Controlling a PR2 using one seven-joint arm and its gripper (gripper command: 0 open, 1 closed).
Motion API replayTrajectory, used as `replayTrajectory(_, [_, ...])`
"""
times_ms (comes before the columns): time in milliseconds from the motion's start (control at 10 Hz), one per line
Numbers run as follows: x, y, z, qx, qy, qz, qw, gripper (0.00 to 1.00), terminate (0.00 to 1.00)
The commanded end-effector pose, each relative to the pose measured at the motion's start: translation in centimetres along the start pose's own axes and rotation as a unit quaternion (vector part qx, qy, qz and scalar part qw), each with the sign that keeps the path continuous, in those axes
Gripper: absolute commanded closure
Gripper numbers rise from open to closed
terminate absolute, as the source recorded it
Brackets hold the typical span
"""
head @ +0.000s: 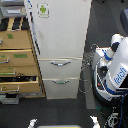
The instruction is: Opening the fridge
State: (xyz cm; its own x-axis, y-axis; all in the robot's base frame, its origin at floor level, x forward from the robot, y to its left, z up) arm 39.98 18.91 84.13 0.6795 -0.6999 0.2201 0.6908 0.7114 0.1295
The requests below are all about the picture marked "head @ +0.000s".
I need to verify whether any middle fridge drawer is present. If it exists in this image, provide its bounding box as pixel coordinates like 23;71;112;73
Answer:
39;59;82;79

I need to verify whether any grey device on cabinet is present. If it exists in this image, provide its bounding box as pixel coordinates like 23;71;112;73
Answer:
0;5;26;18

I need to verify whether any bottom fridge drawer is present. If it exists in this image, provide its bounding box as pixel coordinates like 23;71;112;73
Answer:
43;79;79;100

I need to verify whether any wooden drawer cabinet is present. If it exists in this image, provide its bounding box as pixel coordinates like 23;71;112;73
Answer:
0;17;45;97

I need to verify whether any white blue robot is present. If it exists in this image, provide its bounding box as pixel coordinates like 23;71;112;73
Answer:
92;34;128;106

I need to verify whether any white refrigerator body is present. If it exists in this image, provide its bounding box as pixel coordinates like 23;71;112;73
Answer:
24;0;92;99

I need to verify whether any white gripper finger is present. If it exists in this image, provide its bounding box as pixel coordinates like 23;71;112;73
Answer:
90;116;101;128
28;119;38;128

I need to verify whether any fridge drawer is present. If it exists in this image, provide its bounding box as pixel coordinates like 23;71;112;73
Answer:
39;59;82;79
43;79;79;100

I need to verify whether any white fridge door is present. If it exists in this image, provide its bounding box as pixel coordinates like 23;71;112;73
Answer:
24;0;92;59

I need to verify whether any coiled cable on floor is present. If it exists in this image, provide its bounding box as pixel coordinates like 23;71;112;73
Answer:
78;43;100;94

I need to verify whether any green android sticker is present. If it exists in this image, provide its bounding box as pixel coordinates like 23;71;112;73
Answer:
37;3;49;18

